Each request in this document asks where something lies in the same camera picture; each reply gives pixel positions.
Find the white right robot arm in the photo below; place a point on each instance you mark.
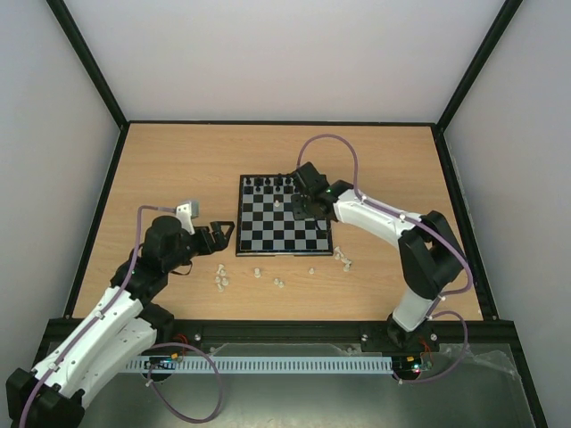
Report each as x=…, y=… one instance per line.
x=431, y=257

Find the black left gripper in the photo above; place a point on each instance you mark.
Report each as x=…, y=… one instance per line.
x=220, y=243

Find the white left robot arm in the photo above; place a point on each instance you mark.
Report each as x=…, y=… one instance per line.
x=124, y=323

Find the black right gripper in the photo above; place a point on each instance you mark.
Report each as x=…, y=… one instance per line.
x=299, y=207

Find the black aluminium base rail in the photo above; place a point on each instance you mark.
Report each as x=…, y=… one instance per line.
x=372, y=336

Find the black chess pieces row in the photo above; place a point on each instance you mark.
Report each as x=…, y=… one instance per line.
x=267, y=184

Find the black and silver chessboard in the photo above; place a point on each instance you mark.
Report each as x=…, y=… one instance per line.
x=263, y=230

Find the white chess bishop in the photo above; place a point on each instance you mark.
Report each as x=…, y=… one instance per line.
x=338, y=254

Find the light blue slotted cable duct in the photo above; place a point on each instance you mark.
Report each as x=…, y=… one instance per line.
x=263, y=365

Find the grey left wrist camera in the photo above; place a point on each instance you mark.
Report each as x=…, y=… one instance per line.
x=186, y=212

